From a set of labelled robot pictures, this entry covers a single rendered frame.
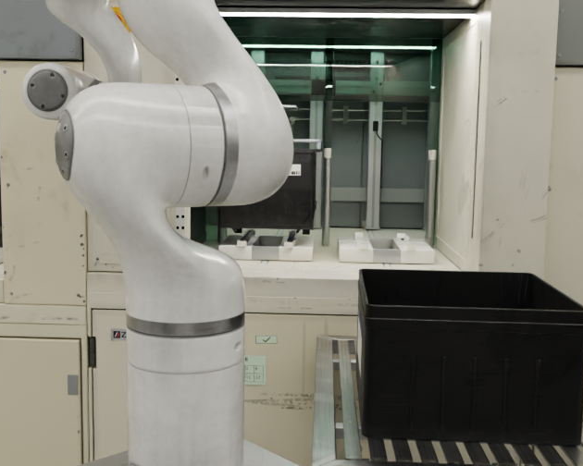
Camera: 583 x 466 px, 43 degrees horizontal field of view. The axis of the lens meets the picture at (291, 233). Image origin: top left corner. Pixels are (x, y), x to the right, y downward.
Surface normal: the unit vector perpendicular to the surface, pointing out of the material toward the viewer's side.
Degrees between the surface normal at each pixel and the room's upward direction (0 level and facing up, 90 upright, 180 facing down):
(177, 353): 90
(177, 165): 107
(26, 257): 90
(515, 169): 90
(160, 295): 94
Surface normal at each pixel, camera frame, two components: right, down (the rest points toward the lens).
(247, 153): 0.51, 0.20
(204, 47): -0.37, 0.44
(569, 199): -0.04, 0.12
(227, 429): 0.75, 0.09
